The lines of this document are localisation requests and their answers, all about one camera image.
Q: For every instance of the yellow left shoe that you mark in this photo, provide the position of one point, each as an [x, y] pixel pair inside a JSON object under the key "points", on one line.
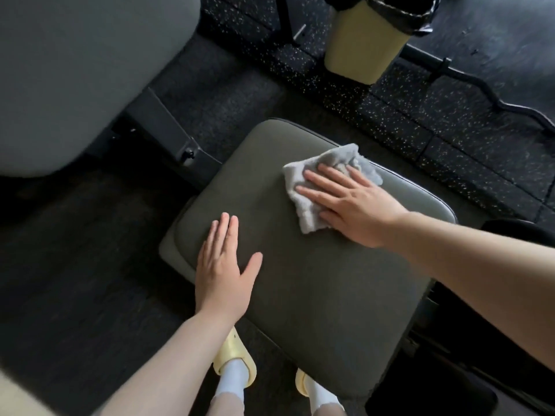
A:
{"points": [[232, 348]]}

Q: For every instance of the white right sock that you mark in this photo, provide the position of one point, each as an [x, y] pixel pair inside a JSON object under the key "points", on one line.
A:
{"points": [[321, 396]]}

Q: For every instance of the person's right hand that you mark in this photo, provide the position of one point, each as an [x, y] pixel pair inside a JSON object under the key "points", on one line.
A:
{"points": [[364, 212]]}

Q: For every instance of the black curl barbell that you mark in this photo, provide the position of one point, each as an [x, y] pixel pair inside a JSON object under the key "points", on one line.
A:
{"points": [[485, 88]]}

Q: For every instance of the light grey seat base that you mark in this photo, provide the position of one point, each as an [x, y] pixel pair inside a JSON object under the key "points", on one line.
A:
{"points": [[173, 251]]}

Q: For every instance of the white left sock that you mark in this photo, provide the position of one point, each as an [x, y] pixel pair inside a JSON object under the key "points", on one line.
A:
{"points": [[234, 379]]}

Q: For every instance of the person's right leg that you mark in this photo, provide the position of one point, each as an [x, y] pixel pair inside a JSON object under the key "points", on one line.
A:
{"points": [[329, 412]]}

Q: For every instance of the yellow right shoe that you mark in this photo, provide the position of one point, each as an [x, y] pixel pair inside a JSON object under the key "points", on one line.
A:
{"points": [[300, 383]]}

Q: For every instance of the person's left forearm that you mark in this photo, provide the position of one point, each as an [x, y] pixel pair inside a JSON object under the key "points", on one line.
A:
{"points": [[173, 368]]}

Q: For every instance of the yellow trash bin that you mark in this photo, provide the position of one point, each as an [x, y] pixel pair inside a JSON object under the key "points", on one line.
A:
{"points": [[360, 47]]}

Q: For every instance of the grey microfibre cloth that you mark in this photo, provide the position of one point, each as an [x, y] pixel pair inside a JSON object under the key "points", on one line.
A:
{"points": [[303, 212]]}

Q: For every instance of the grey backrest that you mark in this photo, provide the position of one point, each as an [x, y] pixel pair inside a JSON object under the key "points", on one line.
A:
{"points": [[86, 82]]}

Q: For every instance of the grey seat cushion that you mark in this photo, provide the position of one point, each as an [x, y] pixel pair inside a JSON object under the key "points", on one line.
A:
{"points": [[325, 298]]}

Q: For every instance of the person's right forearm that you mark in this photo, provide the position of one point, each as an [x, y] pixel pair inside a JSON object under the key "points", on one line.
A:
{"points": [[477, 272]]}

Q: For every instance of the white sock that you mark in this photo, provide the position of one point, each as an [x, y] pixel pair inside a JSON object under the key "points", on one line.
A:
{"points": [[234, 379], [321, 396]]}

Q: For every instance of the yellow shoe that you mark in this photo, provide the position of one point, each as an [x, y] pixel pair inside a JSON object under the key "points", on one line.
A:
{"points": [[300, 383], [232, 348]]}

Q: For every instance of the person's left hand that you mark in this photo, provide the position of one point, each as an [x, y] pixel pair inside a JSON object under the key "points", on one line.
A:
{"points": [[221, 281]]}

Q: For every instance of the person's left leg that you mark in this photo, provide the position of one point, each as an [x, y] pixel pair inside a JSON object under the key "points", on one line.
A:
{"points": [[225, 407]]}

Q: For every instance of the person's leg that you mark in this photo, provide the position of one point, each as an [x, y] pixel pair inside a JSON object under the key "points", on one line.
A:
{"points": [[329, 412], [225, 407]]}

